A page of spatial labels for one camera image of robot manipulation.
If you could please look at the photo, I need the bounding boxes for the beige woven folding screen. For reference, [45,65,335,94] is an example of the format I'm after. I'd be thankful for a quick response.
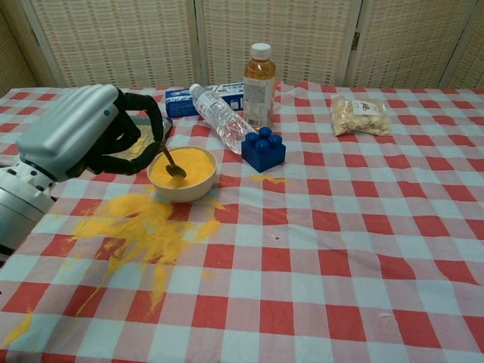
[0,0,484,98]

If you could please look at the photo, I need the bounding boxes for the blue white toothpaste box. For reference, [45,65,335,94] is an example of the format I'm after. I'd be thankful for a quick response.
[164,82,247,118]

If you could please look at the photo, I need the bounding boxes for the spilled yellow powder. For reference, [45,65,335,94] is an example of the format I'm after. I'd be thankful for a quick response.
[0,173,292,349]

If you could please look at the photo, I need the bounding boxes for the clear plastic water bottle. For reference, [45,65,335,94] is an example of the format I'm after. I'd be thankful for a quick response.
[188,83,258,155]

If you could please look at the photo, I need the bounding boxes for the clear bag of nuts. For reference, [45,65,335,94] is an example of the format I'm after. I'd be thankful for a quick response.
[330,93,393,138]

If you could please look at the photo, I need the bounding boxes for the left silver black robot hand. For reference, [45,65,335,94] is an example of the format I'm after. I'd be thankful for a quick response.
[17,83,166,184]

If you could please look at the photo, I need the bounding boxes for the red white checkered tablecloth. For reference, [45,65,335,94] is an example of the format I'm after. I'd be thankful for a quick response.
[0,81,484,363]

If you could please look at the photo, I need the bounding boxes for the blue toy building block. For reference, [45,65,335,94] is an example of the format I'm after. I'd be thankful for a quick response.
[241,127,287,174]

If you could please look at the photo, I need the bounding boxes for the amber tea bottle white cap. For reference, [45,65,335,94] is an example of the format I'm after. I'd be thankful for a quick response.
[242,42,277,129]

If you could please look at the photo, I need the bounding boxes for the metal tray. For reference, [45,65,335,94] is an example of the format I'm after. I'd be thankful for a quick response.
[101,115,174,162]

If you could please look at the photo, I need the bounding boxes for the off-white bowl of yellow powder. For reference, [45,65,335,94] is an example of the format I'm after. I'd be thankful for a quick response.
[146,146,219,203]

